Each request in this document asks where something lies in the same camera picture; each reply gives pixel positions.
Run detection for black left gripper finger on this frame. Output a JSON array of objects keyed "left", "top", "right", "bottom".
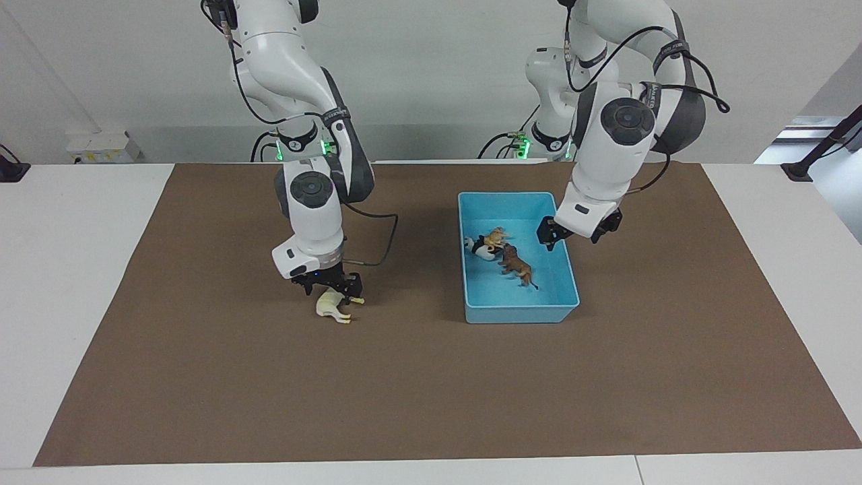
[
  {"left": 590, "top": 207, "right": 624, "bottom": 245},
  {"left": 536, "top": 216, "right": 561, "bottom": 252}
]

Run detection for cream white horse toy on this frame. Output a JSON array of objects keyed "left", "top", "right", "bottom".
[{"left": 315, "top": 289, "right": 366, "bottom": 325}]

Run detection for brown lion toy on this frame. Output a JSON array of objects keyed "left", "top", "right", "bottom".
[{"left": 499, "top": 243, "right": 540, "bottom": 291}]

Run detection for black white panda toy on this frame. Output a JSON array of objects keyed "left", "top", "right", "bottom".
[{"left": 464, "top": 235, "right": 500, "bottom": 262}]

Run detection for light blue storage box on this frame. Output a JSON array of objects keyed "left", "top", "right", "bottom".
[{"left": 458, "top": 191, "right": 581, "bottom": 325}]

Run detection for white cardboard box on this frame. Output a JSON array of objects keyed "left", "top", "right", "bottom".
[{"left": 66, "top": 131, "right": 144, "bottom": 164}]

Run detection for brown table mat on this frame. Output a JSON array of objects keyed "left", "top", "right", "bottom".
[{"left": 34, "top": 162, "right": 862, "bottom": 467}]

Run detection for grey window ledge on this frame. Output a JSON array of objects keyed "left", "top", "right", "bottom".
[{"left": 773, "top": 115, "right": 845, "bottom": 146}]

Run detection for black clamp with slanted rod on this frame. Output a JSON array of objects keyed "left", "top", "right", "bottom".
[{"left": 781, "top": 104, "right": 862, "bottom": 183}]

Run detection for small black table clamp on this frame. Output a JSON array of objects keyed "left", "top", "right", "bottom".
[{"left": 0, "top": 144, "right": 31, "bottom": 183}]

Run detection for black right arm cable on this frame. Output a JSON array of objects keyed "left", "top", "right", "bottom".
[{"left": 202, "top": 0, "right": 400, "bottom": 267}]

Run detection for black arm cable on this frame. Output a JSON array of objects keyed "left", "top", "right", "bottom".
[
  {"left": 563, "top": 0, "right": 732, "bottom": 197},
  {"left": 202, "top": 0, "right": 400, "bottom": 267}
]

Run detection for black left base cable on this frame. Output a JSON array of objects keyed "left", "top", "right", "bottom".
[{"left": 477, "top": 101, "right": 541, "bottom": 160}]

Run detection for black base cable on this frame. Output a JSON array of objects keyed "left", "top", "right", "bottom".
[
  {"left": 251, "top": 131, "right": 281, "bottom": 163},
  {"left": 477, "top": 101, "right": 541, "bottom": 160}
]

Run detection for black right base cable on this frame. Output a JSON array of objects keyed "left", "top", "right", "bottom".
[{"left": 251, "top": 131, "right": 281, "bottom": 163}]

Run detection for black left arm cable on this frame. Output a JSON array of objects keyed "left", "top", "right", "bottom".
[{"left": 563, "top": 0, "right": 732, "bottom": 197}]

